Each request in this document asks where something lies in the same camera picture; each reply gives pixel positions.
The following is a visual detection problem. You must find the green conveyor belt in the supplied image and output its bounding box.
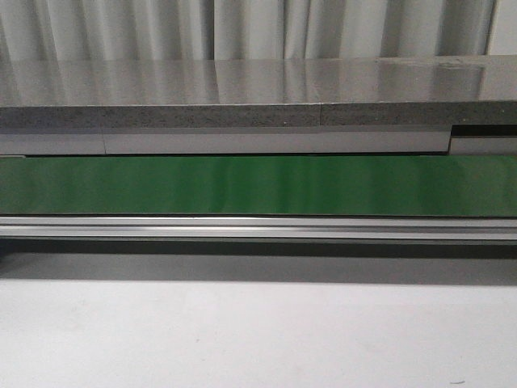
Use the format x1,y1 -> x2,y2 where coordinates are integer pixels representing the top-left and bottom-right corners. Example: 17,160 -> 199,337
1,155 -> 516,242

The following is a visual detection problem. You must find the grey stone countertop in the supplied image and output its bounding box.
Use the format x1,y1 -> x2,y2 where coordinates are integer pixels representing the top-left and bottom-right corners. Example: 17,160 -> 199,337
1,56 -> 516,156

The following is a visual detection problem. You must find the white curtain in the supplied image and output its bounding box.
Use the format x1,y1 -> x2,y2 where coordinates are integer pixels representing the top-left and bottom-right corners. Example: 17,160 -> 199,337
1,0 -> 496,61

